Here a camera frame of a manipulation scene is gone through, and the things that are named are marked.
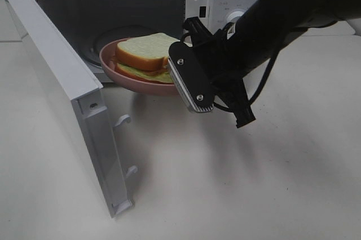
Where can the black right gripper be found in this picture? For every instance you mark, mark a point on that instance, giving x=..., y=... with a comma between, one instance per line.
x=220, y=69

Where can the sandwich with lettuce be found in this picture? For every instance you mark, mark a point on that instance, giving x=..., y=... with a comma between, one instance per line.
x=144, y=58

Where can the pink round plate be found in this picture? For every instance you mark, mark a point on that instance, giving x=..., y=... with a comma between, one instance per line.
x=132, y=84

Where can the white microwave door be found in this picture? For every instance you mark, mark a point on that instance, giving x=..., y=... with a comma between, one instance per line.
x=75, y=96

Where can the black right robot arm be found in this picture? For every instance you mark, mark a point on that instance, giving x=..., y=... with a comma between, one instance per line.
x=239, y=66

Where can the upper white power knob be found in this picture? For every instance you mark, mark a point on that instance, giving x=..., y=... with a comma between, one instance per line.
x=234, y=16

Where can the glass microwave turntable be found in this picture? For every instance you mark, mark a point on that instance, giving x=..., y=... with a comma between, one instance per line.
x=99, y=40

